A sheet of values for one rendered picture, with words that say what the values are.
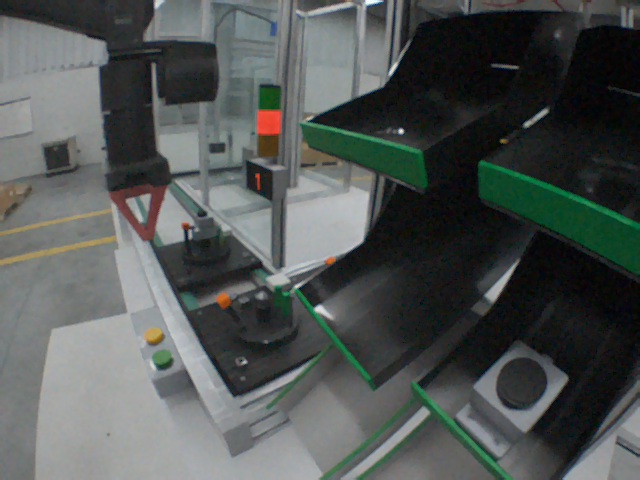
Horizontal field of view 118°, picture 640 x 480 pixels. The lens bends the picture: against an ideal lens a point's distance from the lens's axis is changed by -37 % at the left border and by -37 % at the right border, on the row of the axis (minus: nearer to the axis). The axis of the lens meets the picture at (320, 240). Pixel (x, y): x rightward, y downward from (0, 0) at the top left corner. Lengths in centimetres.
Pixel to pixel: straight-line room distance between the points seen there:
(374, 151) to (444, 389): 18
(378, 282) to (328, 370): 17
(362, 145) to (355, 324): 17
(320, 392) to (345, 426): 6
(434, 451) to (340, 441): 12
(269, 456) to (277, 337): 22
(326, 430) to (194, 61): 46
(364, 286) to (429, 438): 20
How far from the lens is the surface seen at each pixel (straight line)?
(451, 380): 26
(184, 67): 34
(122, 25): 32
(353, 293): 31
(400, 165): 16
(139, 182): 34
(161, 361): 58
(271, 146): 67
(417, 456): 39
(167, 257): 89
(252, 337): 57
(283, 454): 58
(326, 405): 42
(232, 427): 49
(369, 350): 27
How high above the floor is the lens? 139
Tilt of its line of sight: 26 degrees down
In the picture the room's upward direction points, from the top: 4 degrees clockwise
